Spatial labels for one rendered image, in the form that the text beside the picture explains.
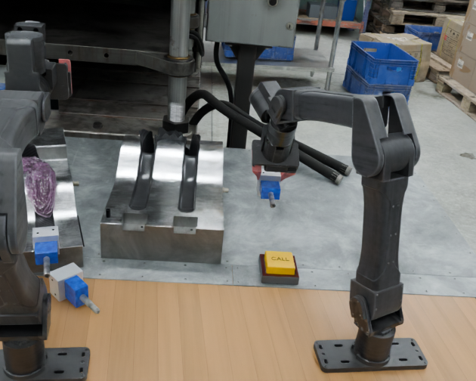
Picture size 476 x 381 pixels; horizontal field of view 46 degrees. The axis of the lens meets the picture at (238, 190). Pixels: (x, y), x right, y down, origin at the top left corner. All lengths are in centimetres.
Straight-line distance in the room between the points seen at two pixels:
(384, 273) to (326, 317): 22
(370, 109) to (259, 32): 107
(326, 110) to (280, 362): 45
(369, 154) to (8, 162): 52
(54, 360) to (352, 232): 77
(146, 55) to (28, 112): 105
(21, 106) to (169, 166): 62
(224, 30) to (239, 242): 84
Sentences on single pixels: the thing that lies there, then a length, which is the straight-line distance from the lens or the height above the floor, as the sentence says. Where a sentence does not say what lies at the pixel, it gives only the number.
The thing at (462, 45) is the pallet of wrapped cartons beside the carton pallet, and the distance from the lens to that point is 564.
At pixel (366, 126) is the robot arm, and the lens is 89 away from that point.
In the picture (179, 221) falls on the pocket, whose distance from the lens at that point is 123.
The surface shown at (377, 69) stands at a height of 34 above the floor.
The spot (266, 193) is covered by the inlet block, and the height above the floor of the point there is 93.
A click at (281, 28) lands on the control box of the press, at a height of 114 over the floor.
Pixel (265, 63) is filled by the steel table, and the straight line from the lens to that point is 485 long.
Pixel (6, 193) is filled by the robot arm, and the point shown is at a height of 120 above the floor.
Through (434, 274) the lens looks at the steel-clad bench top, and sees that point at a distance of 136.
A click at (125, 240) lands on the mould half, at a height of 85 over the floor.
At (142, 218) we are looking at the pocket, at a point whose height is 88.
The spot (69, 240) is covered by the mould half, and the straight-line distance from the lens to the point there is 121.
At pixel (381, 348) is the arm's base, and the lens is 104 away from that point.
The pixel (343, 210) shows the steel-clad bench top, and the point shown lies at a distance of 151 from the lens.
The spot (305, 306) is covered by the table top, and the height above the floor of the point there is 80.
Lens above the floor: 153
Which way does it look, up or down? 28 degrees down
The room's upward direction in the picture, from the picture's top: 6 degrees clockwise
